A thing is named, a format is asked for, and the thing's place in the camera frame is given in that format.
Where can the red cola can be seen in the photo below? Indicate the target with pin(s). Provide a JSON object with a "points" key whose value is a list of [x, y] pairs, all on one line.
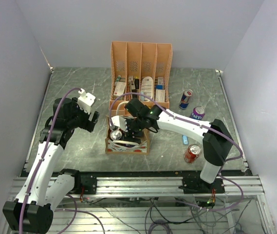
{"points": [[192, 153]]}

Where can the aluminium table edge rail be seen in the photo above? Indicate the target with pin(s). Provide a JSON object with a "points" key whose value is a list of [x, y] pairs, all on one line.
{"points": [[219, 76]]}

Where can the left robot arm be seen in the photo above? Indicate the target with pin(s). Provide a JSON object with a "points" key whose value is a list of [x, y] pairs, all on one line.
{"points": [[33, 208]]}

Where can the purple Fanta can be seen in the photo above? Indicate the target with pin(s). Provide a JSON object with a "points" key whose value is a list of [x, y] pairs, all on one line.
{"points": [[198, 113]]}

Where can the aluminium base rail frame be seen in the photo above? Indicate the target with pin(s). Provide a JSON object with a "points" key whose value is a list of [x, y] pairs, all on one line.
{"points": [[162, 203]]}

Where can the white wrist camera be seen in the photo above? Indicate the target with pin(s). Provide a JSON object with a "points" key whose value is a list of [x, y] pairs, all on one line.
{"points": [[85, 101], [118, 122]]}

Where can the white oval pack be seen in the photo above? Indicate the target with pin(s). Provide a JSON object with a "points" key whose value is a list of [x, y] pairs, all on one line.
{"points": [[147, 88]]}

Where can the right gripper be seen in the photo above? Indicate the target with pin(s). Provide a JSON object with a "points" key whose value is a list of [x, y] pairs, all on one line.
{"points": [[128, 134]]}

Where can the black and yellow can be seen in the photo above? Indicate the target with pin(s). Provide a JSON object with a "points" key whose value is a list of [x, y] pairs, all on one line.
{"points": [[116, 135]]}

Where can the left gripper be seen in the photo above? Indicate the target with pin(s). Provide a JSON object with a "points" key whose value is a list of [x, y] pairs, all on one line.
{"points": [[87, 124]]}

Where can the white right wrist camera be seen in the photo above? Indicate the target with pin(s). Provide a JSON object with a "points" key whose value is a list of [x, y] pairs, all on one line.
{"points": [[118, 122]]}

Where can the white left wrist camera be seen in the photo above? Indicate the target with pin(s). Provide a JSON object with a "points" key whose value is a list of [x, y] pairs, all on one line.
{"points": [[85, 101]]}

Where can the small blue tube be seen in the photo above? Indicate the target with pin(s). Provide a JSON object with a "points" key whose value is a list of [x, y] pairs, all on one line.
{"points": [[185, 140]]}

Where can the black items in organizer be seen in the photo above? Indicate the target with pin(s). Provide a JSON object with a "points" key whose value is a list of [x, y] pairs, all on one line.
{"points": [[133, 83]]}

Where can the red and white box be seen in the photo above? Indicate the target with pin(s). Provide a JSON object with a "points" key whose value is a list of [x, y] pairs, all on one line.
{"points": [[119, 89]]}

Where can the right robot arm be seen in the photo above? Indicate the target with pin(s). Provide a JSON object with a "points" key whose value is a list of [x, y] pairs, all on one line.
{"points": [[214, 136]]}

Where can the peach plastic file organizer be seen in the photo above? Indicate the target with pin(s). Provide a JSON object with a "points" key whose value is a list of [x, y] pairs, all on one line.
{"points": [[138, 60]]}

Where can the Red Bull can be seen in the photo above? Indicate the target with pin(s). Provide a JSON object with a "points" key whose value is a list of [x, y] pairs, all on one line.
{"points": [[185, 99]]}

